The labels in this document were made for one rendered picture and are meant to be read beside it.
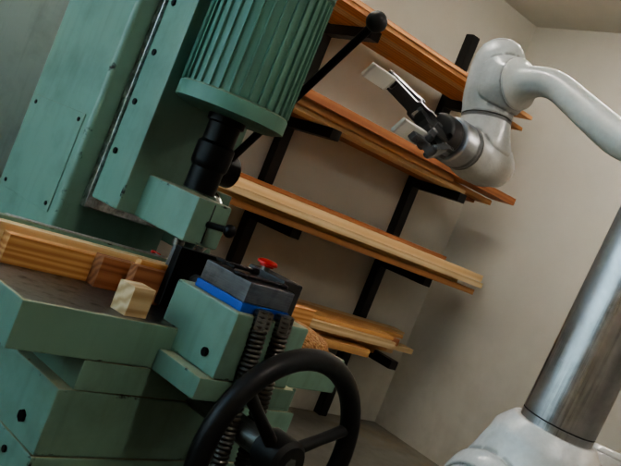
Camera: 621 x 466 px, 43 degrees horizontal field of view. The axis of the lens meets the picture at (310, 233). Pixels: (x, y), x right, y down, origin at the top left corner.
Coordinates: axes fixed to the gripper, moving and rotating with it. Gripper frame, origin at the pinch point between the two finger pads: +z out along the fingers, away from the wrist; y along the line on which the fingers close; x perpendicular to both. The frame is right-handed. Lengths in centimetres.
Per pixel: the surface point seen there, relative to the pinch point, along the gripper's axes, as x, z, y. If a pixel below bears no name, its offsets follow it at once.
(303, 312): -36.4, -8.5, -18.1
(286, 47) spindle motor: -1.0, 25.4, -1.9
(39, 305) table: -31, 52, -33
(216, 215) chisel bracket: -24.5, 22.9, -14.7
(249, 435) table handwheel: -29, 25, -49
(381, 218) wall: -125, -263, 157
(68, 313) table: -31, 48, -33
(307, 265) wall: -161, -225, 138
